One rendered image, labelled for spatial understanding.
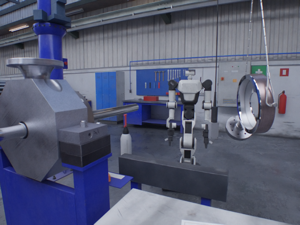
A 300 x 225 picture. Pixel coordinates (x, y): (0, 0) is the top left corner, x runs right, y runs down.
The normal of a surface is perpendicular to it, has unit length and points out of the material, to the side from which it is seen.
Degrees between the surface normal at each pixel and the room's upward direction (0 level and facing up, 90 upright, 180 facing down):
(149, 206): 0
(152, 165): 90
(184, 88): 90
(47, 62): 90
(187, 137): 66
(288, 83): 90
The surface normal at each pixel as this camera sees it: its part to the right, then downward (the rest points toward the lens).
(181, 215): 0.00, -0.99
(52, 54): 0.54, 0.11
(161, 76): -0.44, 0.12
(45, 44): 0.08, 0.14
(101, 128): 0.91, 0.06
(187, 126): -0.23, -0.04
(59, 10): 0.80, 0.08
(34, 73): 0.34, 0.47
